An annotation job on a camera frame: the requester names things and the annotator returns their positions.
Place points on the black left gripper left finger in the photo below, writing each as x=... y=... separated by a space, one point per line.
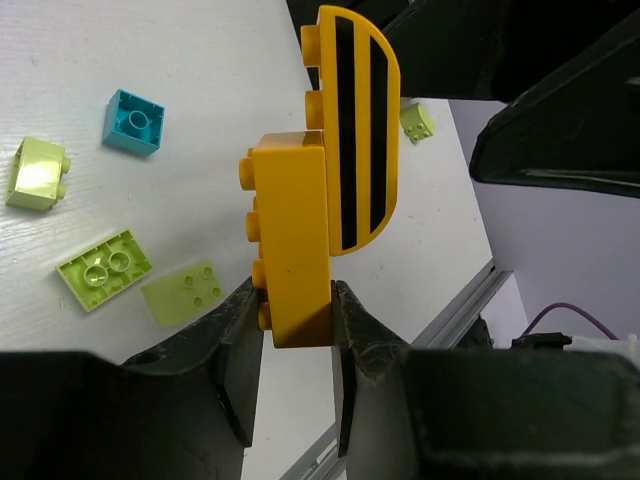
x=183 y=409

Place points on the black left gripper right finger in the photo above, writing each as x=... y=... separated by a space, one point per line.
x=408 y=413

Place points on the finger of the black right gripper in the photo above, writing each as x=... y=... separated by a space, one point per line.
x=578 y=128
x=506 y=51

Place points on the yellow striped lego assembly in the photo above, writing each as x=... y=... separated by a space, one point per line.
x=330 y=189

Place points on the lime lego brick near container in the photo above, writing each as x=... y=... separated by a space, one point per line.
x=416 y=123

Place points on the lime lego brick with studs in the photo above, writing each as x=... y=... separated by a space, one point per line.
x=183 y=295

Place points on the lime lego brick upside down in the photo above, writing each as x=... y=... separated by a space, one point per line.
x=105 y=270

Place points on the small lime lego brick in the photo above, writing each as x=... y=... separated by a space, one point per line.
x=35 y=181

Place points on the teal square lego brick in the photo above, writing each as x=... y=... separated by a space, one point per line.
x=133 y=124

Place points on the aluminium table rail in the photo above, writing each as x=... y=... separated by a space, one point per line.
x=321 y=460

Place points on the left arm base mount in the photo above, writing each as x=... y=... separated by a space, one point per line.
x=480 y=334

